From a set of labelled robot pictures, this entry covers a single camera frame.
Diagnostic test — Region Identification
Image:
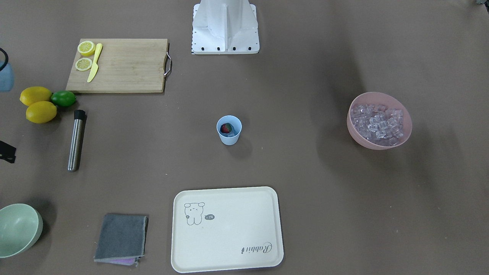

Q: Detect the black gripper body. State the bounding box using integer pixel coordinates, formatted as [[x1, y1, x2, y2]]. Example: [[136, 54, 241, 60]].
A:
[[0, 141, 17, 163]]

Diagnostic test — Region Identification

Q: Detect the steel muddler with black tip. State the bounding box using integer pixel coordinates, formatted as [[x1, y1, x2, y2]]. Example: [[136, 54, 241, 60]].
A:
[[67, 110, 87, 172]]

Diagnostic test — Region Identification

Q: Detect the red strawberry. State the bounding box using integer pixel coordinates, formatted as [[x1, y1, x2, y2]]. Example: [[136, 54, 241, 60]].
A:
[[220, 123, 234, 134]]

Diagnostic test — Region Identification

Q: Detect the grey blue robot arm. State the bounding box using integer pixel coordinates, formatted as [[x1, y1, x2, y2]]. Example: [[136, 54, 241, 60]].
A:
[[0, 61, 17, 163]]

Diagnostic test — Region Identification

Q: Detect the light blue plastic cup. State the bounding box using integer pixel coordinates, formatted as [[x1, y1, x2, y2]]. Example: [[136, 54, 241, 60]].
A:
[[216, 115, 242, 146]]

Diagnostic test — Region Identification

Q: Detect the pile of clear ice cubes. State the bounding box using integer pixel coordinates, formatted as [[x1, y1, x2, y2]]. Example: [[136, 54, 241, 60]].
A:
[[350, 104, 405, 147]]

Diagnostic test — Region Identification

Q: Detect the lower whole yellow lemon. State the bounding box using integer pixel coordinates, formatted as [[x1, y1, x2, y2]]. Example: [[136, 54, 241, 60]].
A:
[[26, 101, 57, 124]]

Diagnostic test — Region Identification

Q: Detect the whole yellow lemon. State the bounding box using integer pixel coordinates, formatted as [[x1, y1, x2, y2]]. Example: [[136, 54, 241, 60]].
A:
[[19, 86, 52, 106], [26, 101, 57, 124]]

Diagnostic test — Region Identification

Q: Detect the upper whole yellow lemon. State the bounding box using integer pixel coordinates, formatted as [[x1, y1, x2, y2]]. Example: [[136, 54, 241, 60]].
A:
[[19, 86, 52, 106]]

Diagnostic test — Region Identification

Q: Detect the light green bowl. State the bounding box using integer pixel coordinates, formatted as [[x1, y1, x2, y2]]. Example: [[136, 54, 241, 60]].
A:
[[0, 203, 43, 258]]

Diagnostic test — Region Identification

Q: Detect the green lime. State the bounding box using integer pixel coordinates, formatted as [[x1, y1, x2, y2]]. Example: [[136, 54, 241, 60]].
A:
[[50, 91, 76, 107]]

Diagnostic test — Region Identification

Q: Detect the lower lemon half slice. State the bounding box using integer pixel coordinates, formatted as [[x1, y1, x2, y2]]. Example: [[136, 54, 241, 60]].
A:
[[74, 58, 93, 71]]

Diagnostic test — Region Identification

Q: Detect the lemon half slice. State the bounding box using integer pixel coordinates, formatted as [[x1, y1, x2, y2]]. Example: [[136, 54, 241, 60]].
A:
[[74, 58, 93, 71], [77, 40, 96, 57]]

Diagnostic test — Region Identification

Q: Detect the yellow plastic knife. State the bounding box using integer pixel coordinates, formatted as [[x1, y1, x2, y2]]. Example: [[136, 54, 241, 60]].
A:
[[87, 43, 103, 83]]

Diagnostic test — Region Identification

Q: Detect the upper lemon half slice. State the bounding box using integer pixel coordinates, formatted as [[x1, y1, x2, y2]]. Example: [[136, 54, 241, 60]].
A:
[[77, 40, 96, 57]]

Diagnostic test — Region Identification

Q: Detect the grey folded cloth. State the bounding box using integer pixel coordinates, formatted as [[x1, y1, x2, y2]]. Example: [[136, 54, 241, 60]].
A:
[[93, 214, 148, 266]]

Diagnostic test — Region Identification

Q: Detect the cream rabbit tray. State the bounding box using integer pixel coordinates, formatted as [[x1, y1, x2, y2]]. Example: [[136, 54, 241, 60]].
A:
[[171, 186, 284, 273]]

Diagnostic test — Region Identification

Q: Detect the pink bowl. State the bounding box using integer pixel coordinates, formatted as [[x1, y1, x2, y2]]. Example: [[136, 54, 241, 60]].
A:
[[347, 92, 413, 150]]

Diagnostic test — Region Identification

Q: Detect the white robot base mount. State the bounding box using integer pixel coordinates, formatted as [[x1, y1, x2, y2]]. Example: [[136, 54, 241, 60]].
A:
[[191, 0, 260, 55]]

